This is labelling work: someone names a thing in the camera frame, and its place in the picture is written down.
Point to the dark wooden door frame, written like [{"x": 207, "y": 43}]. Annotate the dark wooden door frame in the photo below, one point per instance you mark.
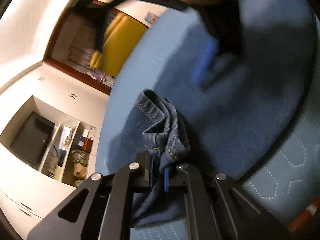
[{"x": 71, "y": 47}]

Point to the blue quilted bed mattress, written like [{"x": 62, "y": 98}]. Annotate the blue quilted bed mattress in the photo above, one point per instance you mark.
[{"x": 286, "y": 179}]

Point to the small picture card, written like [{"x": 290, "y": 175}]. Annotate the small picture card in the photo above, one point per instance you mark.
[{"x": 151, "y": 18}]

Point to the brown handbag on shelf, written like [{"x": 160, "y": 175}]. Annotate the brown handbag on shelf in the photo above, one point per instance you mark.
[{"x": 80, "y": 163}]

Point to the black flat-screen television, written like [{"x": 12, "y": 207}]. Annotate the black flat-screen television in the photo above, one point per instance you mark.
[{"x": 32, "y": 139}]

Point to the yellow leather chair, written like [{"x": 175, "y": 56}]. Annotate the yellow leather chair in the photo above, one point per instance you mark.
[{"x": 121, "y": 37}]

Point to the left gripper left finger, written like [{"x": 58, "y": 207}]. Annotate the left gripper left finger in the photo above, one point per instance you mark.
[{"x": 100, "y": 208}]

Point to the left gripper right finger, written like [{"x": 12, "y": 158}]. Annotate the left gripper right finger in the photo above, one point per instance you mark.
[{"x": 219, "y": 208}]

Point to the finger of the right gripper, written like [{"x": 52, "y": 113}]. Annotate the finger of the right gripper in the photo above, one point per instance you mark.
[{"x": 204, "y": 60}]

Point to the cream wardrobe shelf unit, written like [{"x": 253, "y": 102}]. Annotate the cream wardrobe shelf unit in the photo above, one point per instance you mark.
[{"x": 27, "y": 193}]

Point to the blue denim jeans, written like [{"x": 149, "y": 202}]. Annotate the blue denim jeans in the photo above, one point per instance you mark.
[{"x": 226, "y": 124}]

